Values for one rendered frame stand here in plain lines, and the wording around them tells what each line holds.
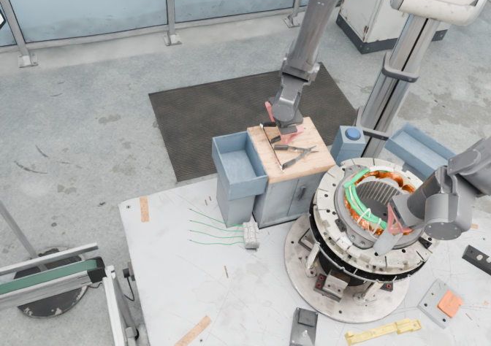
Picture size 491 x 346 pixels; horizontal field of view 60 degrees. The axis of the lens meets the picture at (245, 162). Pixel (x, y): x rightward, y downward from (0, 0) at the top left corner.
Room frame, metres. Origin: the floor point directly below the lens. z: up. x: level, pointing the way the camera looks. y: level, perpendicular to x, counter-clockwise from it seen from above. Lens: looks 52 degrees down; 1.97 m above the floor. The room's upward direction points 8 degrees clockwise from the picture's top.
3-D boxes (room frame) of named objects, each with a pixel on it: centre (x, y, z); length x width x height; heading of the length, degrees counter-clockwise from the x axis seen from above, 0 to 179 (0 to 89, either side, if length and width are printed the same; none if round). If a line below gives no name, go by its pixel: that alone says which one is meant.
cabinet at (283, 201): (0.80, -0.12, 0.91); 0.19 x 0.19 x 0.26; 25
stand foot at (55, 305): (0.69, 0.81, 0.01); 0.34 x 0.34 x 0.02
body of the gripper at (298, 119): (0.82, -0.09, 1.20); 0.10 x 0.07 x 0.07; 26
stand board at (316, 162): (0.80, -0.12, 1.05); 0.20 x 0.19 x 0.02; 115
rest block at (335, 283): (0.50, -0.30, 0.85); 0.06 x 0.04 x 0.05; 71
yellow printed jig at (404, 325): (0.41, -0.45, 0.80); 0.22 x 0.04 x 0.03; 111
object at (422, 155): (0.85, -0.54, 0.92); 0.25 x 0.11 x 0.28; 52
